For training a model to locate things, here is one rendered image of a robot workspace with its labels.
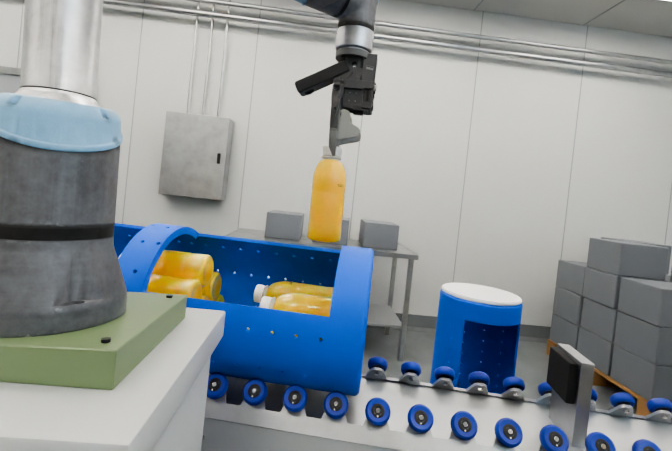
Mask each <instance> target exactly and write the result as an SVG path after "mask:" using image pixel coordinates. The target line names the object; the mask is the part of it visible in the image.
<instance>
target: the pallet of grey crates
mask: <svg viewBox="0 0 672 451"><path fill-rule="evenodd" d="M671 249H672V246H670V245H663V244H656V243H650V242H643V241H637V240H627V239H618V238H608V237H601V239H600V238H590V240H589V249H588V258H587V262H578V261H568V260H558V269H557V278H556V287H555V294H554V303H553V314H552V321H551V330H550V338H549V339H548V341H547V350H546V354H548V355H550V347H557V343H560V344H567V345H570V346H571V347H573V348H574V349H575V350H577V351H578V352H579V353H580V354H582V355H583V356H584V357H586V358H587V359H588V360H590V361H591V362H592V363H593V364H595V369H594V377H593V386H605V387H618V388H622V389H623V390H625V391H626V392H628V393H629V394H631V395H633V396H634V397H636V398H637V399H638V402H637V410H636V415H642V416H646V415H648V414H651V412H650V411H649V410H648V408H647V402H648V401H649V400H651V399H654V398H664V399H667V400H669V401H670V402H671V403H672V268H671V276H670V275H668V274H669V266H670V258H671Z"/></svg>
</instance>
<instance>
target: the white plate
mask: <svg viewBox="0 0 672 451"><path fill-rule="evenodd" d="M442 290H443V291H444V292H446V293H447V294H449V295H452V296H454V297H457V298H461V299H464V300H468V301H472V302H477V303H482V304H489V305H497V306H516V305H519V304H521V303H522V299H521V298H520V297H519V296H517V295H515V294H513V293H510V292H507V291H504V290H501V289H497V288H493V287H488V286H483V285H476V284H469V283H446V284H444V285H442Z"/></svg>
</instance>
